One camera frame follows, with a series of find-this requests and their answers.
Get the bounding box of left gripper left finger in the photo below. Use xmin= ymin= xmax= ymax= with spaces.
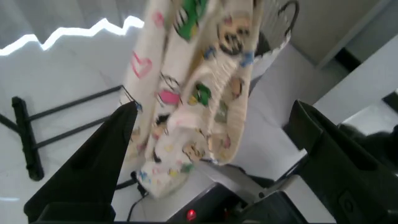
xmin=24 ymin=101 xmax=139 ymax=223

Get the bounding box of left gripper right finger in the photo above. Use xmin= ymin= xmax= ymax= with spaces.
xmin=284 ymin=99 xmax=398 ymax=224

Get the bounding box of cream printed garment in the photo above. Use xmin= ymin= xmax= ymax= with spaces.
xmin=119 ymin=0 xmax=264 ymax=200

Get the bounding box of black clothes rack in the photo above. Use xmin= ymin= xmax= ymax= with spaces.
xmin=0 ymin=84 xmax=137 ymax=182

